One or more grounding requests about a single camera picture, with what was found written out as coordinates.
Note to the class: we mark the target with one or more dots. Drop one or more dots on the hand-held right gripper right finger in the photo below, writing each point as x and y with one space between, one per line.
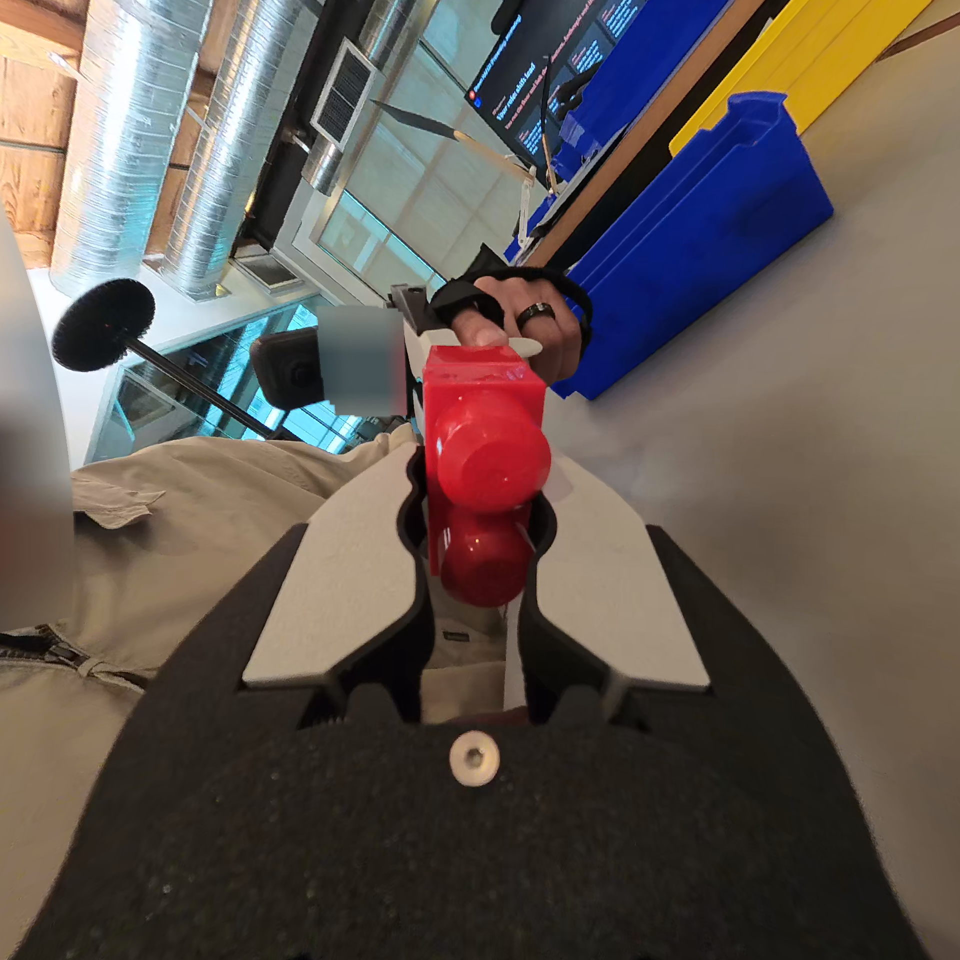
618 600

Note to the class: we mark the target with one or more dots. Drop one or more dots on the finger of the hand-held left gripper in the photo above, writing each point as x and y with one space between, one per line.
528 348
515 660

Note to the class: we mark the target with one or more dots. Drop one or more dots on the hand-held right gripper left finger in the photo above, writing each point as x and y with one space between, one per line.
338 600

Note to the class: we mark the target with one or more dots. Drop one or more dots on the red two-stud toy block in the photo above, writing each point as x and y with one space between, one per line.
480 450

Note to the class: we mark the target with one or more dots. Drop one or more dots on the blue plastic bin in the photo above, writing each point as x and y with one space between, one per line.
638 68
705 240

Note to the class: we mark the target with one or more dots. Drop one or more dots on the person's left hand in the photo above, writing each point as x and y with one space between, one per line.
525 323

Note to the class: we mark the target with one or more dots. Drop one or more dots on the black disc on rod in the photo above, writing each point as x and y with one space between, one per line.
102 323

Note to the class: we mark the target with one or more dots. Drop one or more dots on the wooden side table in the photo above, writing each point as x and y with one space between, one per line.
645 143

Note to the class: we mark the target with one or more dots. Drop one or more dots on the computer monitor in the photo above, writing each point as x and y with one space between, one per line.
540 75

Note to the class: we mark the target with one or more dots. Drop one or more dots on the yellow plastic bin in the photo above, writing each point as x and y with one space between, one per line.
810 60

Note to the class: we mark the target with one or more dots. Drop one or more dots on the silver ventilation duct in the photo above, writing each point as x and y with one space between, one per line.
128 135
240 135

